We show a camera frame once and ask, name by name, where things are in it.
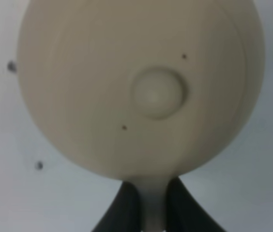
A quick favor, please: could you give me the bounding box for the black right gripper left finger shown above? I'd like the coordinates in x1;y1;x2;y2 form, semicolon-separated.
93;181;145;232

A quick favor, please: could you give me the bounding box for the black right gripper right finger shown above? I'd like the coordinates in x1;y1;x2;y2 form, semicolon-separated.
163;177;225;232

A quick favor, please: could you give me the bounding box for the beige ceramic teapot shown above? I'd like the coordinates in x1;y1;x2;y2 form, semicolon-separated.
17;0;265;232

